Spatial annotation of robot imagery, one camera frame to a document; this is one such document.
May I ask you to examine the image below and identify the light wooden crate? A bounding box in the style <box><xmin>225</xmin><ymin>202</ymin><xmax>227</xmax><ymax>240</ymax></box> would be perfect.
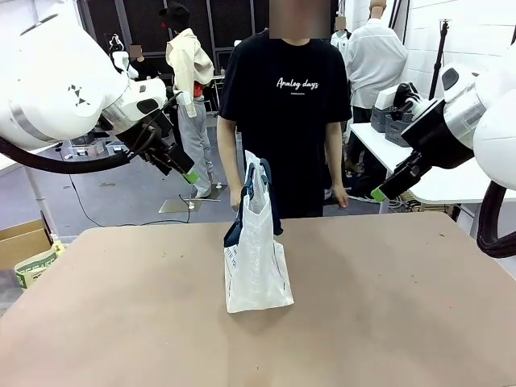
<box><xmin>397</xmin><ymin>189</ymin><xmax>460</xmax><ymax>214</ymax></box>

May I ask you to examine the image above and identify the person's right hand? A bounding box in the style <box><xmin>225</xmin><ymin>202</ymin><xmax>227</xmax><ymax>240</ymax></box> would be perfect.
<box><xmin>228</xmin><ymin>186</ymin><xmax>245</xmax><ymax>213</ymax></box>

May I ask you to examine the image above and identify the person in white green top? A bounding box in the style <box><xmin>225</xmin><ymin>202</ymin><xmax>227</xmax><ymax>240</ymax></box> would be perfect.
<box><xmin>330</xmin><ymin>15</ymin><xmax>352</xmax><ymax>58</ymax></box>

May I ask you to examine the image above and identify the person's left forearm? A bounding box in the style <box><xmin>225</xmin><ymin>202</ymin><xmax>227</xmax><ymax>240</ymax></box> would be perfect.
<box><xmin>324</xmin><ymin>119</ymin><xmax>347</xmax><ymax>190</ymax></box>

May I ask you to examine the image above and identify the white side table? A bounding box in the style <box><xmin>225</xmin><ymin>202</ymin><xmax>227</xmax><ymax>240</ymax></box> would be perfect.
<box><xmin>349</xmin><ymin>120</ymin><xmax>516</xmax><ymax>259</ymax></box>

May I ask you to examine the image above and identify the wrist white camera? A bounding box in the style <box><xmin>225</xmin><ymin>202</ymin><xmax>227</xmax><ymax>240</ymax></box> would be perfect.
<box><xmin>373</xmin><ymin>81</ymin><xmax>422</xmax><ymax>119</ymax></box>
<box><xmin>177</xmin><ymin>91</ymin><xmax>198</xmax><ymax>119</ymax></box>

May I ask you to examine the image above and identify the mannequin in cream jacket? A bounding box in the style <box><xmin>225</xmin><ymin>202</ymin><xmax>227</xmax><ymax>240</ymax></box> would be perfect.
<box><xmin>158</xmin><ymin>2</ymin><xmax>215</xmax><ymax>199</ymax></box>

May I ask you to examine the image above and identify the person's left hand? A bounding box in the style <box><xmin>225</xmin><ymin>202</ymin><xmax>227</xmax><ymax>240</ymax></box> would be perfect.
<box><xmin>331</xmin><ymin>184</ymin><xmax>350</xmax><ymax>210</ymax></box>

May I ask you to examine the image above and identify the brown cardboard box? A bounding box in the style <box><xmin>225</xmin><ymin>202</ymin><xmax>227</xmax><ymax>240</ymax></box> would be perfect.
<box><xmin>0</xmin><ymin>219</ymin><xmax>53</xmax><ymax>271</ymax></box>

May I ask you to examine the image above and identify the green and white paper sack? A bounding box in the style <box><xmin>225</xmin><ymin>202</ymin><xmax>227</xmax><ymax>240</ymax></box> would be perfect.
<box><xmin>15</xmin><ymin>240</ymin><xmax>65</xmax><ymax>289</ymax></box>

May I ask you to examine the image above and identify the black tripod stand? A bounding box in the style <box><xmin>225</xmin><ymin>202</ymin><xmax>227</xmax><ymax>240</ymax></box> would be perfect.
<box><xmin>427</xmin><ymin>19</ymin><xmax>451</xmax><ymax>100</ymax></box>

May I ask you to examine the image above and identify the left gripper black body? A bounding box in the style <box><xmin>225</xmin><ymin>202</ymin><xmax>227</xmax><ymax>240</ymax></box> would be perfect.
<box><xmin>102</xmin><ymin>109</ymin><xmax>175</xmax><ymax>163</ymax></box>

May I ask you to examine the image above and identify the metal floor base plate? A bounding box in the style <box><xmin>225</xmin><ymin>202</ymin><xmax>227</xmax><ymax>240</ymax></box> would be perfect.
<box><xmin>158</xmin><ymin>197</ymin><xmax>202</xmax><ymax>214</ymax></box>

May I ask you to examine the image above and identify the seated person in dark clothes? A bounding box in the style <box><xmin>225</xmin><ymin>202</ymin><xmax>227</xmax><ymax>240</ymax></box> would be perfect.
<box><xmin>127</xmin><ymin>43</ymin><xmax>162</xmax><ymax>81</ymax></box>

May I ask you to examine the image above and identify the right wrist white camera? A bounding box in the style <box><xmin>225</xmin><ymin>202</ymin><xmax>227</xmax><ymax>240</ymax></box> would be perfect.
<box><xmin>373</xmin><ymin>81</ymin><xmax>422</xmax><ymax>119</ymax></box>

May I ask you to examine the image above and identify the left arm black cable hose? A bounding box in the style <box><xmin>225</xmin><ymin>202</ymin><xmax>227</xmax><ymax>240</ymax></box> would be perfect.
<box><xmin>0</xmin><ymin>135</ymin><xmax>134</xmax><ymax>175</ymax></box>

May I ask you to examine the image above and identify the white bag with navy handles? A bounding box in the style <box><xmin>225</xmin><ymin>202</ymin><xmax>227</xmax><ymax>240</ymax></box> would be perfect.
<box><xmin>223</xmin><ymin>149</ymin><xmax>294</xmax><ymax>314</ymax></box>

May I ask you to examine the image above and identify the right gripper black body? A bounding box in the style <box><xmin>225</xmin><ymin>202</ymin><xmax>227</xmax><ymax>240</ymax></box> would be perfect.
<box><xmin>401</xmin><ymin>99</ymin><xmax>475</xmax><ymax>170</ymax></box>

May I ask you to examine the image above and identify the person in black t-shirt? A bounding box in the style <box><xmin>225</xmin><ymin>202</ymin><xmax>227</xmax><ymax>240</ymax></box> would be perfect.
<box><xmin>217</xmin><ymin>30</ymin><xmax>352</xmax><ymax>221</ymax></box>

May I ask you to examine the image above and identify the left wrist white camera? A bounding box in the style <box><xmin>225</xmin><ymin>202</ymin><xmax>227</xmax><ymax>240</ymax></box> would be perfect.
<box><xmin>177</xmin><ymin>91</ymin><xmax>198</xmax><ymax>119</ymax></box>

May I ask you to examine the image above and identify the white table with slanted leg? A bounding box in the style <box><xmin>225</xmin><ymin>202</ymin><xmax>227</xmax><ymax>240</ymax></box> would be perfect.
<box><xmin>0</xmin><ymin>143</ymin><xmax>61</xmax><ymax>241</ymax></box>

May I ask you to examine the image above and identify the black floor cable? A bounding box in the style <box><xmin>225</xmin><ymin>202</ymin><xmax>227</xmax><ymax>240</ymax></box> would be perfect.
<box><xmin>56</xmin><ymin>148</ymin><xmax>190</xmax><ymax>227</ymax></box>

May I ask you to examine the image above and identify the person's right forearm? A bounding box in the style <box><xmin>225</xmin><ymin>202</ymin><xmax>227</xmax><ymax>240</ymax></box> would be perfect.
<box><xmin>216</xmin><ymin>115</ymin><xmax>243</xmax><ymax>194</ymax></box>

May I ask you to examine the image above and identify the black grid partition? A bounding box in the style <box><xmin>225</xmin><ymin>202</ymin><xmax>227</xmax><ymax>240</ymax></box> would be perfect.
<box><xmin>76</xmin><ymin>0</ymin><xmax>270</xmax><ymax>112</ymax></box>

